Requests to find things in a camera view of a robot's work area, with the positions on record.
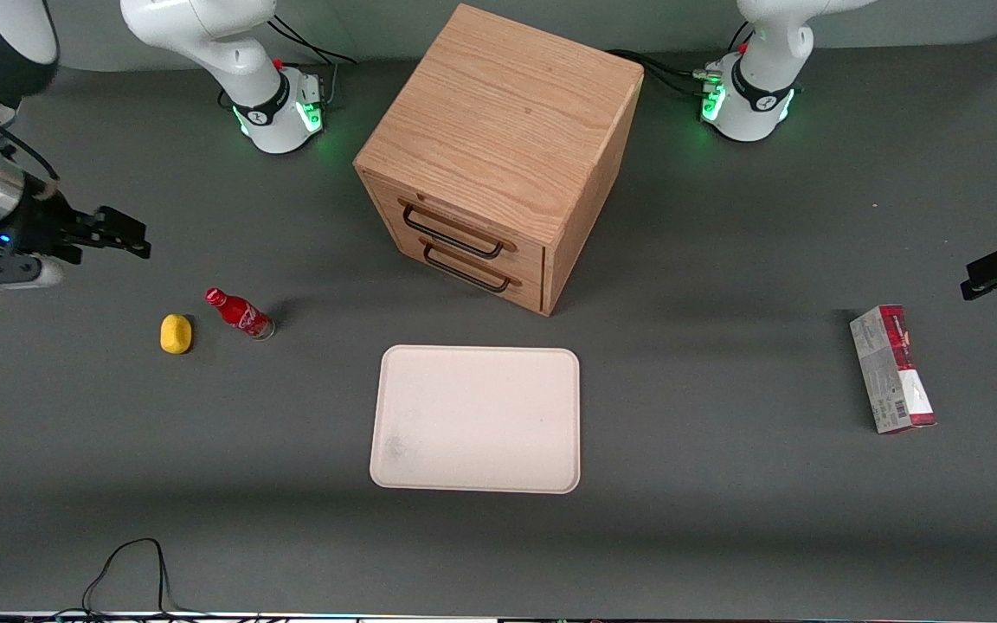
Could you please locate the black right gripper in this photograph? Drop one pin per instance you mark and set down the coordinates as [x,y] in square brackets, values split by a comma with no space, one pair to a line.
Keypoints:
[41,227]

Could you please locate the red coke bottle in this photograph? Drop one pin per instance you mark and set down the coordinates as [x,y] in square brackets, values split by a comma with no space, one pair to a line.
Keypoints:
[239,313]

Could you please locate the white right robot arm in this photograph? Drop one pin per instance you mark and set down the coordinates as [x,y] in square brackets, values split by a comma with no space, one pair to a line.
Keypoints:
[204,35]

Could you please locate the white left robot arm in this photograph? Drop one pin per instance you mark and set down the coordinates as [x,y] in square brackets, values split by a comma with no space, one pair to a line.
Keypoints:
[767,52]

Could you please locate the cream plastic tray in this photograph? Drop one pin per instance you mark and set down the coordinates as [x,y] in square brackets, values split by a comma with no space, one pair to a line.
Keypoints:
[477,420]

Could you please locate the yellow lemon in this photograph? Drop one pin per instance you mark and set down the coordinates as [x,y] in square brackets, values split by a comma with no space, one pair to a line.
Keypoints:
[176,335]

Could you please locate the grey and red carton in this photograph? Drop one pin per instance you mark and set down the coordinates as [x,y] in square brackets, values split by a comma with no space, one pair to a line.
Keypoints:
[892,372]

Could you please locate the wooden drawer front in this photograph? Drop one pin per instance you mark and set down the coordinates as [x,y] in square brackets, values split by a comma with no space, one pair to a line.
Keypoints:
[464,221]
[498,285]

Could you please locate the wooden drawer cabinet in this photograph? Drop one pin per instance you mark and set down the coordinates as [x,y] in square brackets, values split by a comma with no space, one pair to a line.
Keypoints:
[507,112]

